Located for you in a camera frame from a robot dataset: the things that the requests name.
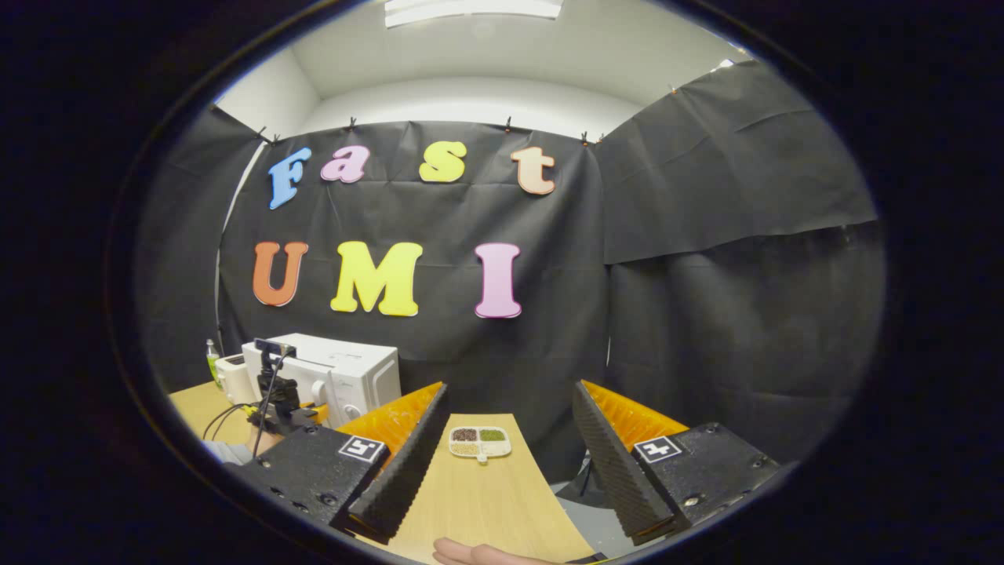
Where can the white microwave oven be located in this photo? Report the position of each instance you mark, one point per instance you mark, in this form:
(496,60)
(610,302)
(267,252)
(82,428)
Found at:
(361,377)

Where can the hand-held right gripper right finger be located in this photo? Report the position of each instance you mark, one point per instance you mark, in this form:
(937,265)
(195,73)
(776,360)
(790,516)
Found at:
(616,463)

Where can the ceiling light panel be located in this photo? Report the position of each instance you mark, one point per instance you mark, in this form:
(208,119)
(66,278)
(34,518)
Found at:
(723,63)
(471,9)

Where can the divided white bean dish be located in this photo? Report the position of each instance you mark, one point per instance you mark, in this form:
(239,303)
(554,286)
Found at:
(480,442)

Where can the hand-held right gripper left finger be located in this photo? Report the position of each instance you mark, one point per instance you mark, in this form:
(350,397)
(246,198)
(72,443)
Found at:
(404,471)

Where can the white toaster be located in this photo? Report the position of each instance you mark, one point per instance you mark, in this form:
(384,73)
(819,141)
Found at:
(234,380)

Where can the green label drink bottle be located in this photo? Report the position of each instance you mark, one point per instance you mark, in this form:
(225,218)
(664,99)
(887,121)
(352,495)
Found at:
(212,365)

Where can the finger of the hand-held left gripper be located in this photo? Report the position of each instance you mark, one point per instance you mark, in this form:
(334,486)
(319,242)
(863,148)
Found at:
(315,412)

